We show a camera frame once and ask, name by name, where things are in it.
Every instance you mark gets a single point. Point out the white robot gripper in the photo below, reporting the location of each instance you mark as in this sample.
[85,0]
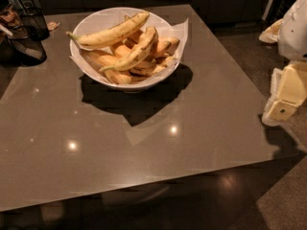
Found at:
[294,35]

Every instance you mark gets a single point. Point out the curved banana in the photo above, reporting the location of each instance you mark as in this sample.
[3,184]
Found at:
[139,52]

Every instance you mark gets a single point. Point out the right side banana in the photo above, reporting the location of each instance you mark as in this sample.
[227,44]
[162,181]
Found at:
[165,46]

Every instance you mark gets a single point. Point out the small bottom banana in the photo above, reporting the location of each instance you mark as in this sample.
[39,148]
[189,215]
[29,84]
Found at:
[147,72]

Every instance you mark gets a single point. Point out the white bowl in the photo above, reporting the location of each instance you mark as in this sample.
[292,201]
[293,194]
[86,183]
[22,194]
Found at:
[101,20]

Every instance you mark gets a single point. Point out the orange banana under middle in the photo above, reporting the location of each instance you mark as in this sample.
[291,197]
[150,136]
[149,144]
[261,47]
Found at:
[120,50]

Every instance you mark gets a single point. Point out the long top banana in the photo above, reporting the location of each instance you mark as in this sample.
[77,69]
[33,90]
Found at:
[112,35]

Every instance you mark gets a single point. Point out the lower left banana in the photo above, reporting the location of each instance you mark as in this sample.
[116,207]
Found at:
[99,59]

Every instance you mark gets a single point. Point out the small wrapper on table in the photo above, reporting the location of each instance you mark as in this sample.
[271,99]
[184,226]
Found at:
[52,25]

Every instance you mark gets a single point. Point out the black mesh pen holder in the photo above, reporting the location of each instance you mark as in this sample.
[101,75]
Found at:
[34,17]

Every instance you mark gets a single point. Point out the black mesh basket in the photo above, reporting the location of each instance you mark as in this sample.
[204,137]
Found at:
[28,48]

